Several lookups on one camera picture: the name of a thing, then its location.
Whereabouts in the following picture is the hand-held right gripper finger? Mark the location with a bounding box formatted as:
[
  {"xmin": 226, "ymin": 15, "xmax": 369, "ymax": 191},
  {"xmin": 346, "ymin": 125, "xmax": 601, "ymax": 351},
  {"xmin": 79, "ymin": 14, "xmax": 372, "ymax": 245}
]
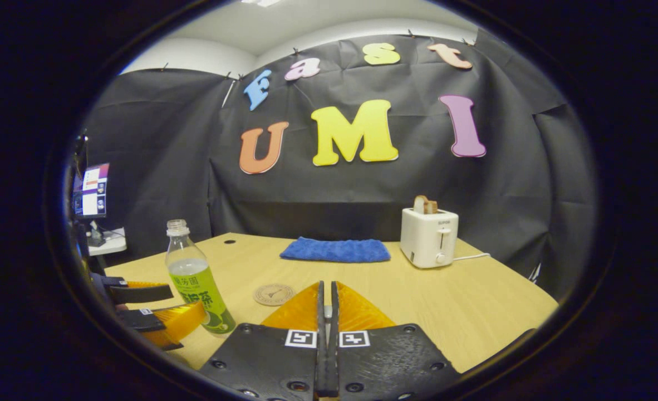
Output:
[
  {"xmin": 198, "ymin": 280, "xmax": 328, "ymax": 399},
  {"xmin": 329, "ymin": 280, "xmax": 463, "ymax": 399}
]

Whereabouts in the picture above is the green label water bottle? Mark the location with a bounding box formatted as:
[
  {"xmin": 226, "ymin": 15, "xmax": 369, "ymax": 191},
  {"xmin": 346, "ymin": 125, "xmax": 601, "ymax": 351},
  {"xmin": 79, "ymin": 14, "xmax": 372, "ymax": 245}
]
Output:
[{"xmin": 165, "ymin": 219, "xmax": 237, "ymax": 335}]

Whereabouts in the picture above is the round wooden coaster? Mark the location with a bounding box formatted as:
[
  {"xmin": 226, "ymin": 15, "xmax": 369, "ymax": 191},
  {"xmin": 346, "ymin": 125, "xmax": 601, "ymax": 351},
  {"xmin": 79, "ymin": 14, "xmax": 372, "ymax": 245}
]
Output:
[{"xmin": 253, "ymin": 283, "xmax": 296, "ymax": 307}]

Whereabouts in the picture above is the white side table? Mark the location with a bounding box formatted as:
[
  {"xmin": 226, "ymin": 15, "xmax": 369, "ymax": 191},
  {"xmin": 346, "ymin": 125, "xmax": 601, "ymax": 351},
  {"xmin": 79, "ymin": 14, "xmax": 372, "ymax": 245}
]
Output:
[{"xmin": 87, "ymin": 227, "xmax": 127, "ymax": 257}]

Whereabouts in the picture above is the computer monitor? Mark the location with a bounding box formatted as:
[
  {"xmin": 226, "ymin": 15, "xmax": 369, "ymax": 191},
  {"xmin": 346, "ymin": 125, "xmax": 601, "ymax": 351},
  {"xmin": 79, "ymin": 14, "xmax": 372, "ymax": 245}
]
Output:
[{"xmin": 73, "ymin": 163, "xmax": 110, "ymax": 219}]

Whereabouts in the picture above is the blue cloth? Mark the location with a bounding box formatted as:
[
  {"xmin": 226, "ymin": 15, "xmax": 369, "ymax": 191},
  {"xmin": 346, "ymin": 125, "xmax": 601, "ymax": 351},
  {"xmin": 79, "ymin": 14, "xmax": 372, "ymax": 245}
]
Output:
[{"xmin": 279, "ymin": 237, "xmax": 391, "ymax": 263}]

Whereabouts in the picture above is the white toaster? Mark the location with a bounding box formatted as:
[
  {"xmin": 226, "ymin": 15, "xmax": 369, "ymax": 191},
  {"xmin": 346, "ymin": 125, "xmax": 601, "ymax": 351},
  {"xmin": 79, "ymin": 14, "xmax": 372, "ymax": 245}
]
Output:
[{"xmin": 400, "ymin": 207, "xmax": 459, "ymax": 269}]

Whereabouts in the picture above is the black backdrop cloth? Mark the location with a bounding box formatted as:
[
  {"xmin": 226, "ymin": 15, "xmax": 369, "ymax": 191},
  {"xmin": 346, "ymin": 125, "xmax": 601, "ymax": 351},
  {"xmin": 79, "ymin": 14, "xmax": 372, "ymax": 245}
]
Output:
[{"xmin": 81, "ymin": 28, "xmax": 597, "ymax": 301}]

